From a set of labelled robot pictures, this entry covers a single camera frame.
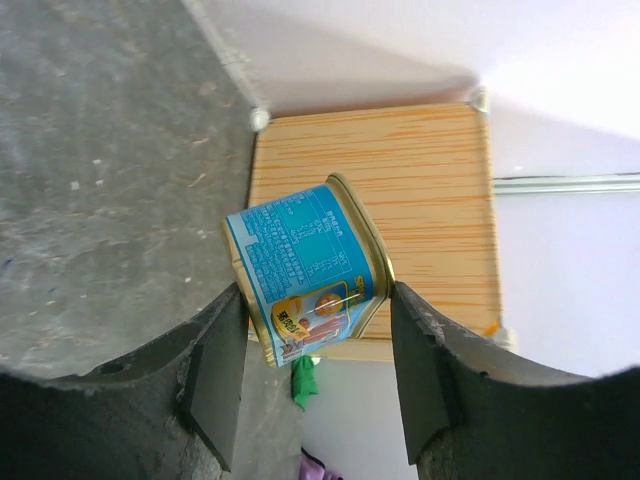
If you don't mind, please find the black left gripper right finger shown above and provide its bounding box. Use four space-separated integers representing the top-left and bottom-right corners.
391 282 639 479

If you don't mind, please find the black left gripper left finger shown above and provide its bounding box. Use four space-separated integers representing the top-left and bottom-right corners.
1 285 248 479

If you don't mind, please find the blue rectangular luncheon meat tin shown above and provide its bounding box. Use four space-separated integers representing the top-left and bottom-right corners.
222 173 395 367

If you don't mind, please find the green cloth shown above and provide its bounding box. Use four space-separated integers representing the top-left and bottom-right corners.
291 355 319 411

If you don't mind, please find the purple cloth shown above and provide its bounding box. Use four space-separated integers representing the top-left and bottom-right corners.
299 448 343 480

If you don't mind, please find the wooden cube cabinet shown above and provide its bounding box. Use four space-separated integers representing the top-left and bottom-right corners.
249 89 516 350

